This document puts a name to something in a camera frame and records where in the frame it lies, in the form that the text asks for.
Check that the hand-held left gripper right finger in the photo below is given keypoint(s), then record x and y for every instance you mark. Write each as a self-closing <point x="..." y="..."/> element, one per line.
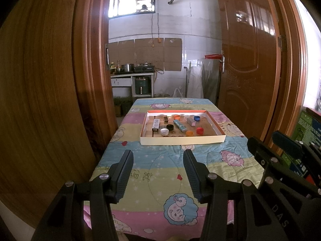
<point x="191" y="173"/>

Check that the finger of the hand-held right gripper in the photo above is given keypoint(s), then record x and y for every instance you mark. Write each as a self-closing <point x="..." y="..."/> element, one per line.
<point x="286" y="140"/>
<point x="259" y="148"/>

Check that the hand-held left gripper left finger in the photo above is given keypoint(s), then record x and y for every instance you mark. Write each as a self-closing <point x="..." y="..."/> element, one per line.
<point x="125" y="173"/>

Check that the shallow cardboard box tray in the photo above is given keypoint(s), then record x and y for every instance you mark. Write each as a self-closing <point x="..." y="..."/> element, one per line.
<point x="183" y="140"/>

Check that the orange bottle cap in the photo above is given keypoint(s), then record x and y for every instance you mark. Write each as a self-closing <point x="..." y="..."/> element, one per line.
<point x="176" y="117"/>
<point x="189" y="133"/>

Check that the red bottle cap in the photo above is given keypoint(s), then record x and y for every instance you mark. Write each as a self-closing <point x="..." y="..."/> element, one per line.
<point x="200" y="130"/>

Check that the cyan box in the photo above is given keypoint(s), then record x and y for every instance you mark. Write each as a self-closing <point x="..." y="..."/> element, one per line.
<point x="180" y="125"/>

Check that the white bottle cap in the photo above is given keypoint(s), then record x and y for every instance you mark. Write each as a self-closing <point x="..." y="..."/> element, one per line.
<point x="164" y="131"/>

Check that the black bottle cap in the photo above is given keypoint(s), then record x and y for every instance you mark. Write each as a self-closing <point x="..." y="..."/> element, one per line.
<point x="170" y="127"/>

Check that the clear box with pink end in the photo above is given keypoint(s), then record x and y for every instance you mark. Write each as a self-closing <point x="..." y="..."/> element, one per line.
<point x="191" y="121"/>

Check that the blue bottle cap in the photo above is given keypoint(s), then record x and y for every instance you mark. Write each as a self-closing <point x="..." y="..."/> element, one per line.
<point x="197" y="118"/>

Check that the white box with black print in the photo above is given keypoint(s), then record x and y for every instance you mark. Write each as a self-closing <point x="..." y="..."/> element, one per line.
<point x="156" y="125"/>

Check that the small gold box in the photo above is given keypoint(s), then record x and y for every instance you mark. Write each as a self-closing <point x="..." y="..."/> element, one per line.
<point x="165" y="118"/>

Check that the green printed carton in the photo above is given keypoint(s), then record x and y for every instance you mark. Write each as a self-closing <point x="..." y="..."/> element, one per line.
<point x="311" y="123"/>

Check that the cartoon printed tablecloth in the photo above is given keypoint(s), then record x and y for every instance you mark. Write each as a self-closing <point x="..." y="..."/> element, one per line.
<point x="155" y="163"/>

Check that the floor box with green plants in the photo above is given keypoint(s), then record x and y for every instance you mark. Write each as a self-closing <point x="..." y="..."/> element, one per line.
<point x="123" y="105"/>

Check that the round basket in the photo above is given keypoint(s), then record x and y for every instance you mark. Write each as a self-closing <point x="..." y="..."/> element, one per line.
<point x="161" y="95"/>

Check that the clear plastic covered rack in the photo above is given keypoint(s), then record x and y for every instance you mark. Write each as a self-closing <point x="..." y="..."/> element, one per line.
<point x="210" y="80"/>

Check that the green air fryer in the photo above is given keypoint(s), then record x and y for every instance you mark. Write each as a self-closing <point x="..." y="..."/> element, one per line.
<point x="142" y="85"/>

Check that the dark metal pole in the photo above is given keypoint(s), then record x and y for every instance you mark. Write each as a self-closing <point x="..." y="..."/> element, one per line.
<point x="185" y="82"/>

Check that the white kitchen cabinet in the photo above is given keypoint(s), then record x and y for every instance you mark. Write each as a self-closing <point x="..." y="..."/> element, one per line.
<point x="120" y="81"/>

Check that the red bar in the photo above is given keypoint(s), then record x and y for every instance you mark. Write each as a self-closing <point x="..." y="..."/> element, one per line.
<point x="213" y="56"/>

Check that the steel pot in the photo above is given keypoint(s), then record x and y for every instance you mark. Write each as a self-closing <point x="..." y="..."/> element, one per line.
<point x="128" y="67"/>

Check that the black gas stove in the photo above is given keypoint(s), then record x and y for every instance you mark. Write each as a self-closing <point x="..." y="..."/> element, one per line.
<point x="144" y="69"/>

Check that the window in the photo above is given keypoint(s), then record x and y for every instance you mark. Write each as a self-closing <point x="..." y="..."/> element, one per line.
<point x="125" y="2"/>

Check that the wooden door frame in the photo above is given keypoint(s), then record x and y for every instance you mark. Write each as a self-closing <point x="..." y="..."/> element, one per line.
<point x="92" y="67"/>

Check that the cardboard wall covering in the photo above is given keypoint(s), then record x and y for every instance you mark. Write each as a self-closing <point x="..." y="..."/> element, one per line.
<point x="145" y="52"/>

